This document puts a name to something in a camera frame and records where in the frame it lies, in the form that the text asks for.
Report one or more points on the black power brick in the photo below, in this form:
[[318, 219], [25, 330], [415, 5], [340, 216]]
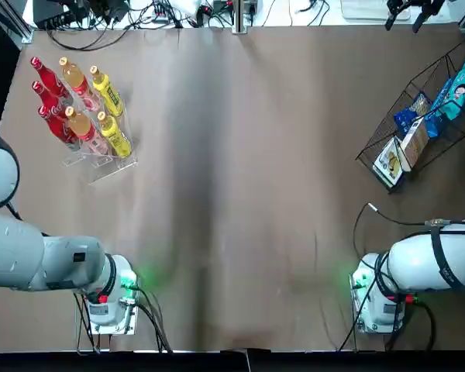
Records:
[[118, 13]]

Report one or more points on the tall blue cookie packet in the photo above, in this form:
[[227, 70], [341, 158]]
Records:
[[438, 112]]

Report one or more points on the white box food picture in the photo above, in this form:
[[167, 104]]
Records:
[[389, 162]]

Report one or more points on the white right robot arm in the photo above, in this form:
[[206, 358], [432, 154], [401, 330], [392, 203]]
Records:
[[414, 259]]

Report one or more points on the white brown snack box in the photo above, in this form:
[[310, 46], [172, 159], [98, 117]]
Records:
[[414, 145]]

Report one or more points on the black box red logo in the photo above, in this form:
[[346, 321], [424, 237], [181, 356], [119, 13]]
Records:
[[58, 13]]

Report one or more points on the usb hub red plugs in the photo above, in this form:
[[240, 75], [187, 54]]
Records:
[[160, 14]]

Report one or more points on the aluminium post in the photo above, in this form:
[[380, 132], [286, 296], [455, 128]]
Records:
[[242, 19]]

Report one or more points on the red cola bottle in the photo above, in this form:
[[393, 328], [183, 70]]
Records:
[[47, 98], [48, 75], [60, 129]]

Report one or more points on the yellow drink bottle green label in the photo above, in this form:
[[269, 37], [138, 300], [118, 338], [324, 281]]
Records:
[[114, 135], [108, 93]]

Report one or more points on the orange tea bottle red label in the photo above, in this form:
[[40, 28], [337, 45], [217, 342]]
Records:
[[75, 79], [83, 129]]

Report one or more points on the clear acrylic shelf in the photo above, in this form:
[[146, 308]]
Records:
[[73, 160]]

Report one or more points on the small blue snack packet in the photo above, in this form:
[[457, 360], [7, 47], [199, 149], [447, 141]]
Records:
[[404, 120]]

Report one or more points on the tan cracker print packet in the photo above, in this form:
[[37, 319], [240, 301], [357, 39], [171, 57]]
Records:
[[421, 104]]

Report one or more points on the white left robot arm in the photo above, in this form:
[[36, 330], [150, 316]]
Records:
[[42, 263]]

